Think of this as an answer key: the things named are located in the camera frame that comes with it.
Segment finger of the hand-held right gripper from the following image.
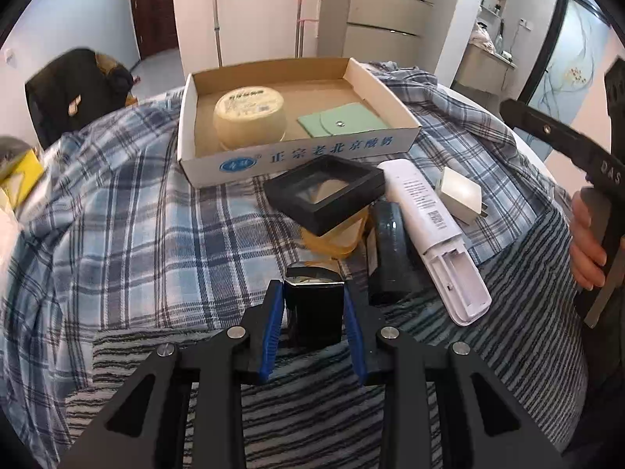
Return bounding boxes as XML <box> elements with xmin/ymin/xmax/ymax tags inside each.
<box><xmin>499</xmin><ymin>98</ymin><xmax>594</xmax><ymax>177</ymax></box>

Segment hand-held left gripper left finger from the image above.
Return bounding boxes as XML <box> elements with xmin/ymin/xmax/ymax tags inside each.
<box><xmin>59</xmin><ymin>279</ymin><xmax>286</xmax><ymax>469</ymax></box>

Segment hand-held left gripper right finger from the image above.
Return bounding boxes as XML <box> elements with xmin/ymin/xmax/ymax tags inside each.
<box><xmin>342</xmin><ymin>281</ymin><xmax>570</xmax><ymax>469</ymax></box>

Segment small black box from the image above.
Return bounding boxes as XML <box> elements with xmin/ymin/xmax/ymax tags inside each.
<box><xmin>284</xmin><ymin>264</ymin><xmax>346</xmax><ymax>349</ymax></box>

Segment long dark rectangular block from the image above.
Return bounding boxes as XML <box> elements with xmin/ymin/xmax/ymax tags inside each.
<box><xmin>366</xmin><ymin>199</ymin><xmax>428</xmax><ymax>308</ymax></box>

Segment white plug adapter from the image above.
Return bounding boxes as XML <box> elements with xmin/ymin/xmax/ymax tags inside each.
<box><xmin>436</xmin><ymin>166</ymin><xmax>490</xmax><ymax>228</ymax></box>

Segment black frame display box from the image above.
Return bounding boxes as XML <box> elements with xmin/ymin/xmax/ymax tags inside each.
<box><xmin>264</xmin><ymin>154</ymin><xmax>386</xmax><ymax>238</ymax></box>

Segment white remote control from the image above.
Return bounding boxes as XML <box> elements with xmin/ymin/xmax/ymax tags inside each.
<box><xmin>378</xmin><ymin>159</ymin><xmax>491</xmax><ymax>326</ymax></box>

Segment white cardboard tray box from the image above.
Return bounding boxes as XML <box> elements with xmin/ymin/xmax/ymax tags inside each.
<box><xmin>177</xmin><ymin>57</ymin><xmax>421</xmax><ymax>187</ymax></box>

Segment person's right hand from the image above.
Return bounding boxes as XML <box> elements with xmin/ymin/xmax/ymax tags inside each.
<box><xmin>569</xmin><ymin>188</ymin><xmax>609</xmax><ymax>291</ymax></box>

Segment black framed glass door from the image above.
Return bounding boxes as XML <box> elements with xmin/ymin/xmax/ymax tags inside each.
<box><xmin>516</xmin><ymin>0</ymin><xmax>611</xmax><ymax>123</ymax></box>

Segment white counter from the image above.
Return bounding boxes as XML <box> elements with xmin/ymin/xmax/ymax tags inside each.
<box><xmin>452</xmin><ymin>41</ymin><xmax>517</xmax><ymax>93</ymax></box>

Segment crumpled cloth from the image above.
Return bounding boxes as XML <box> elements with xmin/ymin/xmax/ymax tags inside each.
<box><xmin>471</xmin><ymin>24</ymin><xmax>496</xmax><ymax>50</ymax></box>

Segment grey striped cloth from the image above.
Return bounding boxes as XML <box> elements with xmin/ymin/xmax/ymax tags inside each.
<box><xmin>63</xmin><ymin>210</ymin><xmax>589</xmax><ymax>469</ymax></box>

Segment blue plaid blanket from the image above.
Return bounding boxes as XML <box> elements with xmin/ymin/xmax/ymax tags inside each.
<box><xmin>0</xmin><ymin>61</ymin><xmax>574</xmax><ymax>401</ymax></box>

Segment green snap pouch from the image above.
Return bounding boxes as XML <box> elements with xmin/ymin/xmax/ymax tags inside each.
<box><xmin>297</xmin><ymin>102</ymin><xmax>386</xmax><ymax>138</ymax></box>

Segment round cream tub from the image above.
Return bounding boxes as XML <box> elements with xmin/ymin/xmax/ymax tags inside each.
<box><xmin>213</xmin><ymin>89</ymin><xmax>287</xmax><ymax>151</ymax></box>

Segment yellow box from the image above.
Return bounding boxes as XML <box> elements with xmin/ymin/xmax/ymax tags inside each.
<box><xmin>0</xmin><ymin>149</ymin><xmax>46</xmax><ymax>211</ymax></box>

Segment black jacket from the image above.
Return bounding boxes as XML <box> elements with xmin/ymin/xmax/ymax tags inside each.
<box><xmin>24</xmin><ymin>48</ymin><xmax>135</xmax><ymax>150</ymax></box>

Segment brown wooden door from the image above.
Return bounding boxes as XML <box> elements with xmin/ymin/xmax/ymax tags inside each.
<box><xmin>128</xmin><ymin>0</ymin><xmax>180</xmax><ymax>62</ymax></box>

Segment grey wall pipe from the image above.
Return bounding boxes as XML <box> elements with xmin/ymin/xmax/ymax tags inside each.
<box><xmin>210</xmin><ymin>0</ymin><xmax>225</xmax><ymax>66</ymax></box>

